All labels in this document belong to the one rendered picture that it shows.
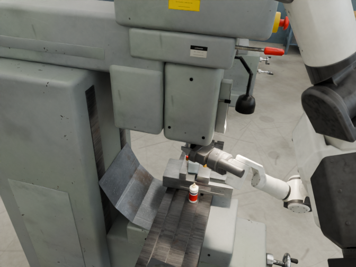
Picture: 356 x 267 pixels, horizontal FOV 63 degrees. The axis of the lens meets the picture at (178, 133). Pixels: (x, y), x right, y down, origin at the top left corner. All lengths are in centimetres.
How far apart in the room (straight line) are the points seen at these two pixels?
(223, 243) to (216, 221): 12
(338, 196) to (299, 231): 205
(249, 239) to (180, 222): 41
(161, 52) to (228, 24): 22
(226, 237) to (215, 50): 87
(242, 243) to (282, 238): 106
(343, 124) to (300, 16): 20
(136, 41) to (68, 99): 30
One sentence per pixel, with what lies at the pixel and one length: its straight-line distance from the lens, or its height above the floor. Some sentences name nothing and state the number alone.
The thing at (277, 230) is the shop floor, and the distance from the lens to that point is 265.
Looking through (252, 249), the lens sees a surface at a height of 71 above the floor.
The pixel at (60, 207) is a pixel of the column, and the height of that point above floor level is 94.
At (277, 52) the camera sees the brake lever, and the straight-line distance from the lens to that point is 91.
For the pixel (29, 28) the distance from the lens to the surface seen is 117.
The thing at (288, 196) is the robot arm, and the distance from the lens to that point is 122.
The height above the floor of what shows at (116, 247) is 64.
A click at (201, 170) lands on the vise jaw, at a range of 144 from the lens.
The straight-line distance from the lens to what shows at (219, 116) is 110.
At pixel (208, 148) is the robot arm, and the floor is 126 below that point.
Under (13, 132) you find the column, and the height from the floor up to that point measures 132.
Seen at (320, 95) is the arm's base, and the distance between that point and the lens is 57.
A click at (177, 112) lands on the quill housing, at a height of 145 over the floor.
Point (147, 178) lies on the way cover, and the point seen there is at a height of 89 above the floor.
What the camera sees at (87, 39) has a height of 167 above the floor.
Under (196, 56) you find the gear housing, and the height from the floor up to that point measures 166.
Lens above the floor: 195
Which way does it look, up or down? 33 degrees down
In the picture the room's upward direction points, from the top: 3 degrees clockwise
